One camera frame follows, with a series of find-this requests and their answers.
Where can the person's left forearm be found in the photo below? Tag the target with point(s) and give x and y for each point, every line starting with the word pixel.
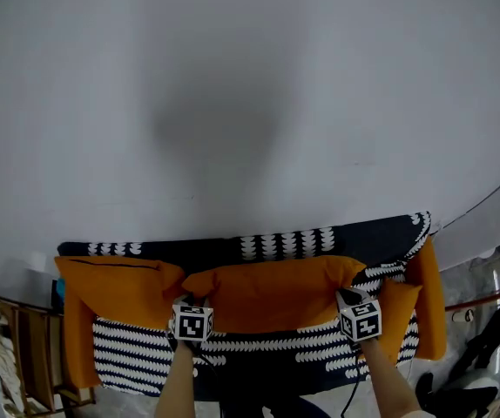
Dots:
pixel 176 381

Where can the white cup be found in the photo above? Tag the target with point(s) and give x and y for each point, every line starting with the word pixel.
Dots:
pixel 462 316

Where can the person's dark trouser legs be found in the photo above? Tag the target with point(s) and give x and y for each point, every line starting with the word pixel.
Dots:
pixel 276 407

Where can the translucent plastic sheet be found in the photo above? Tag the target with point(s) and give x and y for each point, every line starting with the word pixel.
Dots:
pixel 15 283

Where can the small orange cushion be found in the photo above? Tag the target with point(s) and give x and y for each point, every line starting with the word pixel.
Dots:
pixel 400 316

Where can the large orange cushion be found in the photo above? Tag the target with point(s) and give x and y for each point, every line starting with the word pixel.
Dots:
pixel 276 294
pixel 115 290

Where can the white round chair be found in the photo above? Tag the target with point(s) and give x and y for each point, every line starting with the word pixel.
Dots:
pixel 472 381

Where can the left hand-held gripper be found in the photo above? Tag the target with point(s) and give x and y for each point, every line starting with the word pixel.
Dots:
pixel 191 322

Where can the white water dispenser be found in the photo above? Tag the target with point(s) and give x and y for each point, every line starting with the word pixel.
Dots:
pixel 472 242

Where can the cream crumpled cloth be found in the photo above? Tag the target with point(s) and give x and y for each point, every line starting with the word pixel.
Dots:
pixel 8 372

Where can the person's right forearm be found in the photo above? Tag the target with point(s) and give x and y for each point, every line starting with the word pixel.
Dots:
pixel 389 377

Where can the wooden side cart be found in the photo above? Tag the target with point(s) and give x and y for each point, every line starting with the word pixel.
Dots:
pixel 36 355

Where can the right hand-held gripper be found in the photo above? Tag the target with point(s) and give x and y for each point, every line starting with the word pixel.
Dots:
pixel 361 320

